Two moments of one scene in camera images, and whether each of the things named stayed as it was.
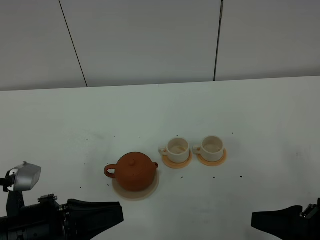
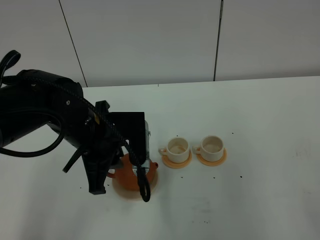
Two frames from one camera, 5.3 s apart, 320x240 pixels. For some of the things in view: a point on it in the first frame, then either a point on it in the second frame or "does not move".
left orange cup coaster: [176, 165] does not move
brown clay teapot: [134, 171] does not move
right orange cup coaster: [212, 163] does not move
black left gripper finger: [87, 220] -> [97, 165]
